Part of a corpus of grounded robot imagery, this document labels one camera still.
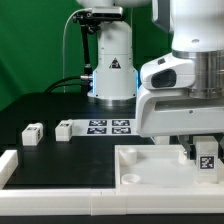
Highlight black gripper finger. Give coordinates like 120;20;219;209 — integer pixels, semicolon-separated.
217;133;224;160
178;135;196;161

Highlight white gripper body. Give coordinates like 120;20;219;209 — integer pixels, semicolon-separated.
136;52;224;137

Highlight white square table top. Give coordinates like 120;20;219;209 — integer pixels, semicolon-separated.
115;145;224;188

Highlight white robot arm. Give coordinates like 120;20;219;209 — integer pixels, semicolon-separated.
77;0;224;137

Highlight white sheet with fiducial markers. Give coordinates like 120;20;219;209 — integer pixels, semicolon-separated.
73;119;136;136

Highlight black cable bundle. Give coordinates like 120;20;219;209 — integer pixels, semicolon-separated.
43;76;93;94

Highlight black camera on stand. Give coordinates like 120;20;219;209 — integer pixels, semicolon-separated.
72;6;125;76

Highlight white cable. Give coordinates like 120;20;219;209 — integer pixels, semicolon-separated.
61;9;88;94

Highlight white U-shaped obstacle wall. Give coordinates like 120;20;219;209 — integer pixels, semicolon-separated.
0;150;224;216

